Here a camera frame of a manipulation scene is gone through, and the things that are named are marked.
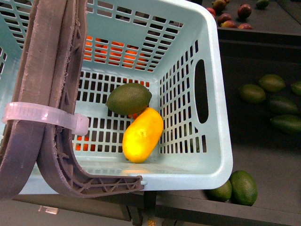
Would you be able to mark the yellow mango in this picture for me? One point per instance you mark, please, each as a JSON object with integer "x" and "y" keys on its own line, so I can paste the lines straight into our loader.
{"x": 142, "y": 136}

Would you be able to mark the green avocado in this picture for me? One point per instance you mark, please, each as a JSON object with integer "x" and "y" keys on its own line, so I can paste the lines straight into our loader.
{"x": 128, "y": 99}

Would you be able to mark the light blue plastic basket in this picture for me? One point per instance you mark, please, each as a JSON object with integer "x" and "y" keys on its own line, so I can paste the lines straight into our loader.
{"x": 171, "y": 48}

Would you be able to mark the brown basket handle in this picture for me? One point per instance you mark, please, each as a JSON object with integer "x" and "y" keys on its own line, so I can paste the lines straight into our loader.
{"x": 42, "y": 44}

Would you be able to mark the white zip tie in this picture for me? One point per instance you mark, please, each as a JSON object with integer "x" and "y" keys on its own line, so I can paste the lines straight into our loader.
{"x": 77, "y": 123}

